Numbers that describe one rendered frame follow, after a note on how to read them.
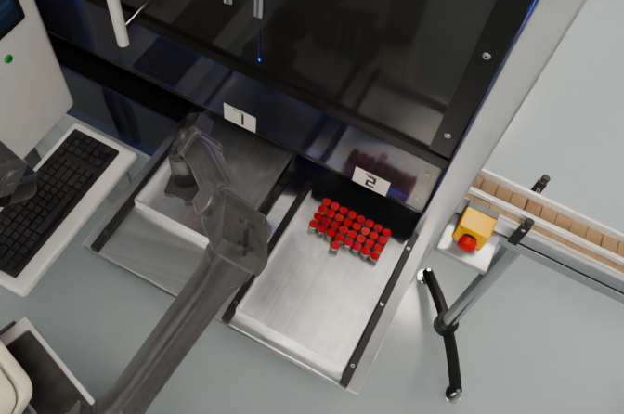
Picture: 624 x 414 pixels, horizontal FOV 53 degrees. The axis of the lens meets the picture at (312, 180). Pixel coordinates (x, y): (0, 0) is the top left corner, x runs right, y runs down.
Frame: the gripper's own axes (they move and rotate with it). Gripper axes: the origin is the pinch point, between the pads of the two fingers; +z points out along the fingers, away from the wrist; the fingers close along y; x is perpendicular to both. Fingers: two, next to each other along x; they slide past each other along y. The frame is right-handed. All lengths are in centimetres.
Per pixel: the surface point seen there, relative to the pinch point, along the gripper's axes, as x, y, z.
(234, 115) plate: -5.6, 18.6, -9.5
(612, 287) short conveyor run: -102, 5, 3
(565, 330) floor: -130, 29, 92
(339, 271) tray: -38.1, -7.4, 3.8
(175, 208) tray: 2.8, -1.8, 4.2
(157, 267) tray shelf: 1.9, -17.1, 4.2
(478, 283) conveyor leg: -81, 14, 39
